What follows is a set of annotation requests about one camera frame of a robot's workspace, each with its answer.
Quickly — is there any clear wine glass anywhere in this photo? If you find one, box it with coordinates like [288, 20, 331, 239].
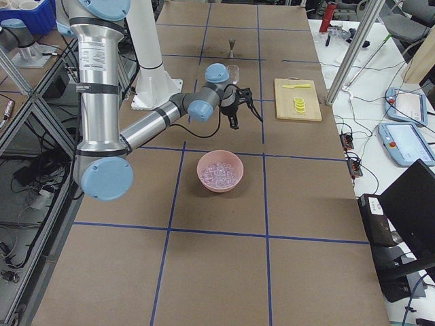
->
[226, 65, 240, 85]

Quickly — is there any black monitor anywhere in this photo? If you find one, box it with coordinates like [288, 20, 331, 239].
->
[379, 159, 434, 258]

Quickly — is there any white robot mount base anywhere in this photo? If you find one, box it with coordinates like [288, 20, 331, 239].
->
[126, 0, 183, 110]

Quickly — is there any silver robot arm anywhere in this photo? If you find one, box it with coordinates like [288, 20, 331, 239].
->
[56, 1, 239, 201]

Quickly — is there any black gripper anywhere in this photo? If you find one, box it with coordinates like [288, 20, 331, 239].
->
[221, 98, 239, 130]

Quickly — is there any black camera cable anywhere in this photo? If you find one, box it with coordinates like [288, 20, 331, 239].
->
[168, 84, 264, 139]

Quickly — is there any steel double jigger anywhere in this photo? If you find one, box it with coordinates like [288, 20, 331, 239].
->
[228, 39, 236, 58]

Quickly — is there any teach pendant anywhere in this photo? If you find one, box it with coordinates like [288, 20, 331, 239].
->
[385, 88, 428, 126]
[378, 122, 434, 167]

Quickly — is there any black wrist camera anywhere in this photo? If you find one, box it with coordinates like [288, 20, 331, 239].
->
[236, 87, 253, 107]

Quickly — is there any yellow plastic knife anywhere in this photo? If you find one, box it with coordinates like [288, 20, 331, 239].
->
[281, 84, 311, 89]

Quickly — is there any aluminium frame post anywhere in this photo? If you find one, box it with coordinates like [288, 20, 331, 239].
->
[325, 0, 385, 106]

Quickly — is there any red bottle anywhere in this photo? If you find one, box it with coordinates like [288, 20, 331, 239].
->
[319, 1, 337, 33]

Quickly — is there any teach pendant near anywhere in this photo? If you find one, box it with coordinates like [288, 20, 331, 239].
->
[378, 122, 434, 167]

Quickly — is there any pile of clear ice cubes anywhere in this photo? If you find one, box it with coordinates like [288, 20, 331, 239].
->
[200, 162, 239, 189]

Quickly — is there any bamboo cutting board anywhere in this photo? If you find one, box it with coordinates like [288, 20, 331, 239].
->
[274, 78, 322, 122]

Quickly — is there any pink bowl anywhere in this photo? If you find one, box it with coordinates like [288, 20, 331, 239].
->
[196, 150, 244, 193]

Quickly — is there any blue plastic crate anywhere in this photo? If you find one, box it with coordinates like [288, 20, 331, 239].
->
[1, 1, 56, 35]

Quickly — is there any teach pendant far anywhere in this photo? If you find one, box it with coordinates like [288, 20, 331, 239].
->
[385, 88, 428, 126]

